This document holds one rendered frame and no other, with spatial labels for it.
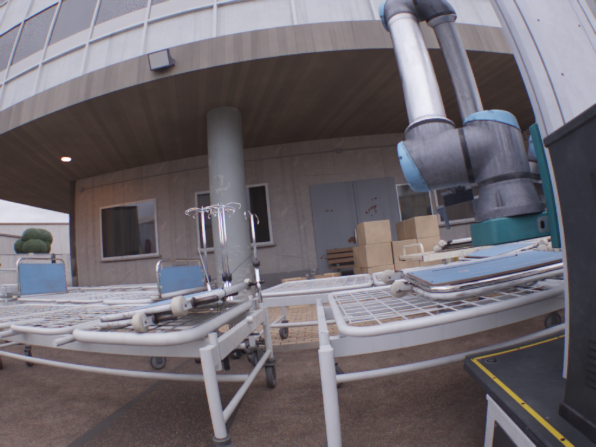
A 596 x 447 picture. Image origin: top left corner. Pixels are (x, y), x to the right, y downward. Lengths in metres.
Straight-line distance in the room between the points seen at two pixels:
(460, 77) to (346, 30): 3.68
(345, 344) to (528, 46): 0.92
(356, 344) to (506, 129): 0.70
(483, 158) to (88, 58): 6.31
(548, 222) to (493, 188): 0.16
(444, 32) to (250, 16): 4.56
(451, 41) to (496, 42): 4.39
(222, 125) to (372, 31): 2.76
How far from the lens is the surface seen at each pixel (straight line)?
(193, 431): 1.49
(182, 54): 4.92
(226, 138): 5.40
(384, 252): 4.71
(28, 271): 4.03
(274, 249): 7.11
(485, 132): 0.86
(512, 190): 0.82
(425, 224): 4.99
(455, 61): 1.19
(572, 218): 0.61
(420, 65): 1.03
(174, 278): 2.62
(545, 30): 0.97
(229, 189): 5.14
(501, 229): 0.79
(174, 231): 7.76
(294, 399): 1.67
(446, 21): 1.22
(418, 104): 0.95
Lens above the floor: 0.69
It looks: 6 degrees up
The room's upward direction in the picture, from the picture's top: 6 degrees counter-clockwise
